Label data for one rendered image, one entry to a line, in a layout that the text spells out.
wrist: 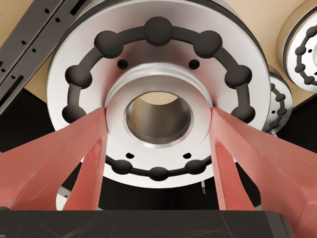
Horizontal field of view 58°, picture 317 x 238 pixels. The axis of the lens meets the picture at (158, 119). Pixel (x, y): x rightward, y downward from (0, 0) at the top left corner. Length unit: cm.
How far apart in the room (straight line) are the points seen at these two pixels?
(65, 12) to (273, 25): 22
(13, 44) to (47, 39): 3
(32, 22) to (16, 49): 3
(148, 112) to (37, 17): 12
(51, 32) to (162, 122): 12
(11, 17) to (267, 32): 28
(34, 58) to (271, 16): 24
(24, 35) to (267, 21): 24
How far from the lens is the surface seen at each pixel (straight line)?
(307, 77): 35
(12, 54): 26
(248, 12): 33
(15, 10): 36
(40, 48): 24
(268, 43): 35
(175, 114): 15
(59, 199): 76
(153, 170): 16
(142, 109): 16
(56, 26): 23
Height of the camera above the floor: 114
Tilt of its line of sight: 54 degrees down
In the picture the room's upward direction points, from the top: 178 degrees counter-clockwise
